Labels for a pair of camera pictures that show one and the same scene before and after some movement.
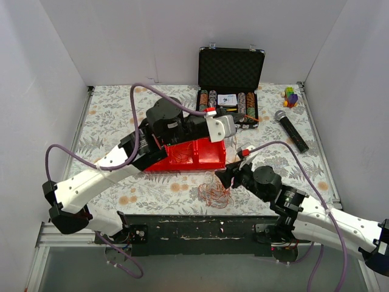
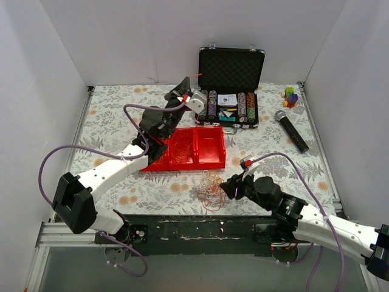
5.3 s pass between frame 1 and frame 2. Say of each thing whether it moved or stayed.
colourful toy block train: stayed
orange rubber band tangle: moved
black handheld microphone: stayed
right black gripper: moved
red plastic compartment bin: stayed
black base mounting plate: stayed
